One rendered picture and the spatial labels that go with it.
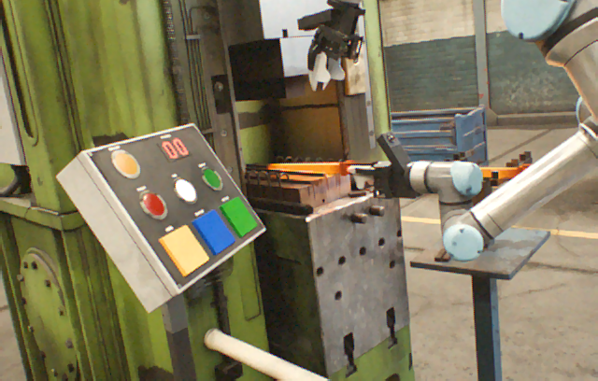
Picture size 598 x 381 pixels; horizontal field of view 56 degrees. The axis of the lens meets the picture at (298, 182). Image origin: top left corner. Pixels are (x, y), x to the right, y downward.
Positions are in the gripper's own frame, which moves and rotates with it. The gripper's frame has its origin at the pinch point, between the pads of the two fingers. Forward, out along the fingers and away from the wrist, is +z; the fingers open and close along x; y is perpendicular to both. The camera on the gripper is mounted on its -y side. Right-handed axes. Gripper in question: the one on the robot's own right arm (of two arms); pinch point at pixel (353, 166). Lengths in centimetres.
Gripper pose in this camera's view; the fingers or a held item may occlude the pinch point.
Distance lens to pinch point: 148.7
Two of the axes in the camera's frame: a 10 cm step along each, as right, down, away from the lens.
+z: -6.8, -0.5, 7.3
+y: 1.4, 9.7, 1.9
